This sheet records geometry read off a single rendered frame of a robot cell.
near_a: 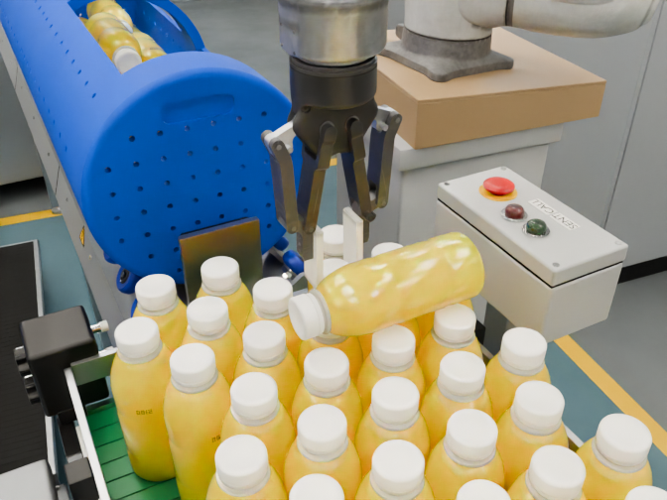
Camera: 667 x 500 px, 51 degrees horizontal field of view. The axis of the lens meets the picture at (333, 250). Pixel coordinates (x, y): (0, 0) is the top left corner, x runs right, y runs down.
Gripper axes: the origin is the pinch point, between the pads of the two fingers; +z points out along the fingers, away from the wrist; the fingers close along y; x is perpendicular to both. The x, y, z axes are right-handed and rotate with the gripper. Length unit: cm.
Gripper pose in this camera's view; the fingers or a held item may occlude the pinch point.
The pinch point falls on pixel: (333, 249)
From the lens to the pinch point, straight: 70.0
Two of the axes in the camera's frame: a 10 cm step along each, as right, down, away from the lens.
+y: -8.8, 2.7, -3.9
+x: 4.7, 5.0, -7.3
